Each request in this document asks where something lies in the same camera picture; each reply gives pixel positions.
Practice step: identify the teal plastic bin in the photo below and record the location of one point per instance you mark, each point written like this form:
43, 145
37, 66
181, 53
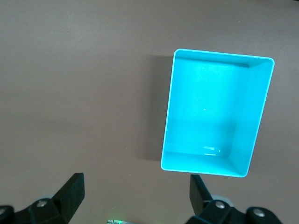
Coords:
205, 105

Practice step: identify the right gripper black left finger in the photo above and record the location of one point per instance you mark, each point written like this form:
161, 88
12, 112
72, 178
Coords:
65, 203

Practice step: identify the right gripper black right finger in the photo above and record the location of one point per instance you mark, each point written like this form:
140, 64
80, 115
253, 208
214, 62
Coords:
201, 200

